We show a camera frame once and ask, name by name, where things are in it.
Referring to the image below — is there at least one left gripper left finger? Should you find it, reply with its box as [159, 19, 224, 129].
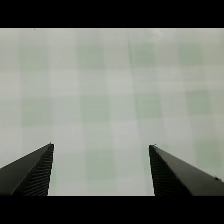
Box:
[0, 142, 55, 197]

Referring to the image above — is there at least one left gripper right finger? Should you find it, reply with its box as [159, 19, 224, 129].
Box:
[148, 144, 224, 197]

